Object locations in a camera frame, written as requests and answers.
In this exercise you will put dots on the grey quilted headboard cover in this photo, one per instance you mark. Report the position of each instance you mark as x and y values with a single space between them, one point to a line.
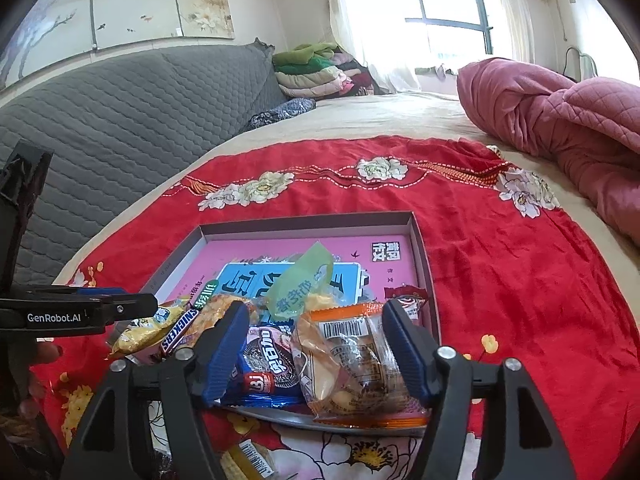
125 125

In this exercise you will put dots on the pink quilted duvet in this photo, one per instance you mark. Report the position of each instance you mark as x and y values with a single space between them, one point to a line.
575 120

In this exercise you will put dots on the person's left hand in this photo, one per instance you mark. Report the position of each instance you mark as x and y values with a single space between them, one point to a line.
45 352

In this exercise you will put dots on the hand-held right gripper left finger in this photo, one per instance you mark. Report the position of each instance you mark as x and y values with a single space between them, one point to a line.
225 355

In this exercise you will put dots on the orange clear pastry packet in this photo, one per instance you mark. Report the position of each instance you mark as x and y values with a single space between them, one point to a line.
345 360

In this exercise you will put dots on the green clear pastry packet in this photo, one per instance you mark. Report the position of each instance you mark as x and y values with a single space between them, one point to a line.
300 280

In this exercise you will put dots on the pile of folded clothes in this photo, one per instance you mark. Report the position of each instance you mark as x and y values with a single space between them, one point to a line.
315 72

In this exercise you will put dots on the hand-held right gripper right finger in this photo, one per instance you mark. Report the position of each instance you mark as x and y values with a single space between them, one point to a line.
405 355

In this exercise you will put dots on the dark patterned pillow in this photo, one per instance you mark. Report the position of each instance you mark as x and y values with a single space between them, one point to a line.
280 112

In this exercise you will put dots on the white chair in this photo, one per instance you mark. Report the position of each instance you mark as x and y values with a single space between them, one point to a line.
582 62

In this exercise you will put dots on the clear puffed cracker packet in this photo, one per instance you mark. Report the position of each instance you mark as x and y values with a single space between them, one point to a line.
215 310

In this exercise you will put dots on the red wafer snack packet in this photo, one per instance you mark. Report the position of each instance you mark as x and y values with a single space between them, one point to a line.
407 295

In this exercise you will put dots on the floral wall painting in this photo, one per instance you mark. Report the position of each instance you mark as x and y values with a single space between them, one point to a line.
140 0

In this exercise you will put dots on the red floral cloth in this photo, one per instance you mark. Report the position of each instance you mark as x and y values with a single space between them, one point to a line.
500 285

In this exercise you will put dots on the gold snack packet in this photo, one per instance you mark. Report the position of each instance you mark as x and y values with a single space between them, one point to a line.
137 332

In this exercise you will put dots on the beige bed sheet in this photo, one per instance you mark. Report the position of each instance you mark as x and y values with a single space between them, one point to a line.
390 115

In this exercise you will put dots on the brown chocolate bar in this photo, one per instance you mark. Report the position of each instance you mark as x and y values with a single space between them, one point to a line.
182 327

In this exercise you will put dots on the blue cookie packet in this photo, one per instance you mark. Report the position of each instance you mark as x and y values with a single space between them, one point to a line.
267 365

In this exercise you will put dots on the white sheer curtain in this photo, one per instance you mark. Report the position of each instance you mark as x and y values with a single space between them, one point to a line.
510 10
370 20

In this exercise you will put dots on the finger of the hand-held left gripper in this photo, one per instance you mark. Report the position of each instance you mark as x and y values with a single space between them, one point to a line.
130 307
100 292

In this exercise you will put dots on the pink cardboard box tray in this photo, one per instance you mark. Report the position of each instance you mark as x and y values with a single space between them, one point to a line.
240 255

